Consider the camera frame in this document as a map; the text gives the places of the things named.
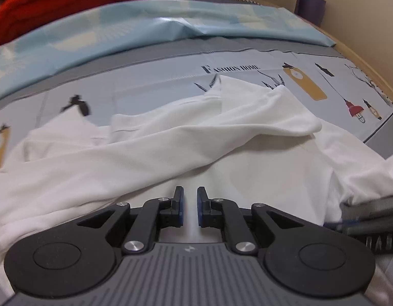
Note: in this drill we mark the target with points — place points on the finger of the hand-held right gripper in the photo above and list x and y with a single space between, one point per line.
362 212

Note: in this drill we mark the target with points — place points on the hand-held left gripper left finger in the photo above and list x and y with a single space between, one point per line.
180 207

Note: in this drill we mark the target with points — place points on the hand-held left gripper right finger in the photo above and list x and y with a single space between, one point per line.
199 207

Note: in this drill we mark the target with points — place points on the white shirt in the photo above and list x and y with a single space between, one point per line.
126 162

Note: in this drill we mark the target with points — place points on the light blue patterned quilt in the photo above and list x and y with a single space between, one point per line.
126 25

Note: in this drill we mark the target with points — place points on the dark purple box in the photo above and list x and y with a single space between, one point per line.
311 6

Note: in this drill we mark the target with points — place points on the red blanket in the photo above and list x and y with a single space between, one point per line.
56 3

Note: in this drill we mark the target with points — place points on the wooden bed frame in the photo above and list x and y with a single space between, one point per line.
371 67

